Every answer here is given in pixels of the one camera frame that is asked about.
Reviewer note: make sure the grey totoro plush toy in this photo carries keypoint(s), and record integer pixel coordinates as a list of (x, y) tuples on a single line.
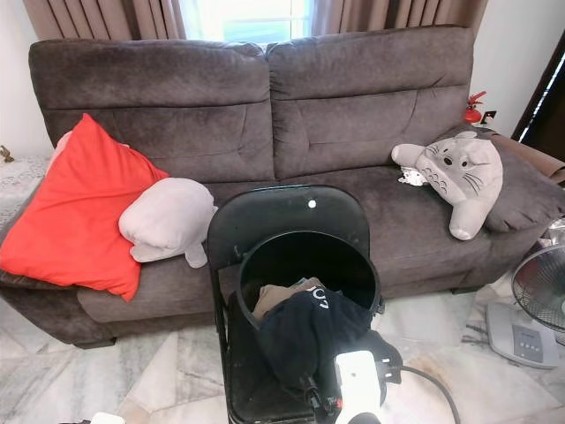
[(463, 175)]

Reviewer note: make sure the red pillow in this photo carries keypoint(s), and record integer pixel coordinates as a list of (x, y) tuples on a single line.
[(79, 216)]

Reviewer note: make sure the bright glass window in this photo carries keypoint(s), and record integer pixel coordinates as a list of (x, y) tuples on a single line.
[(247, 19)]

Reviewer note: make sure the grey floor fan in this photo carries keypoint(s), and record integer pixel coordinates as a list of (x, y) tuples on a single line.
[(516, 340)]

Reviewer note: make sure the dark brown fabric sofa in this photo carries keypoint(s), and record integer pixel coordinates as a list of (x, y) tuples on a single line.
[(335, 110)]

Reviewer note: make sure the plain grey plush toy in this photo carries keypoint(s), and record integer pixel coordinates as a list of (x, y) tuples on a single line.
[(168, 219)]

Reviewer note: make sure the side table lace cloth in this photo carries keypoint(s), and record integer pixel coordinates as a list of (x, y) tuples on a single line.
[(22, 177)]

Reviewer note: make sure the brown curtain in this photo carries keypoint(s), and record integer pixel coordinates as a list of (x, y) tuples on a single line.
[(106, 16), (397, 12)]

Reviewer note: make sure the pink pillow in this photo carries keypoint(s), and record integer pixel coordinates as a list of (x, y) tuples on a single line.
[(63, 146)]

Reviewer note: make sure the small brass figurine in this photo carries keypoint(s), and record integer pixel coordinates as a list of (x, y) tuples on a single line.
[(7, 155)]

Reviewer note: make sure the beige cloth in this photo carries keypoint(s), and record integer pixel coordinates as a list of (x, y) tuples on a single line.
[(278, 299)]

